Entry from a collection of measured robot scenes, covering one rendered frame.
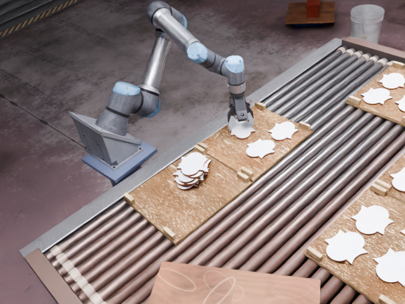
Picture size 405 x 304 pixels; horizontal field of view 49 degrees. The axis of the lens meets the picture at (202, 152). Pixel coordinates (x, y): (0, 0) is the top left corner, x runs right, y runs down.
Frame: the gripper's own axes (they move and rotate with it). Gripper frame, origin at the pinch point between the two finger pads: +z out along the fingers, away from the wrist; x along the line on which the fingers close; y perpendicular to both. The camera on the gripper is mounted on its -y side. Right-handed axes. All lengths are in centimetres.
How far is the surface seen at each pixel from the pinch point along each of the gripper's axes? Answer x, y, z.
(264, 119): -12.3, 5.9, 1.5
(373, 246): -32, -74, 1
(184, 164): 28.1, -25.5, -6.5
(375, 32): -156, 201, 75
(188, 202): 28.6, -39.1, 1.5
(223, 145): 9.9, -7.7, 1.5
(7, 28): 241, 401, 88
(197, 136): 20.6, 4.7, 3.6
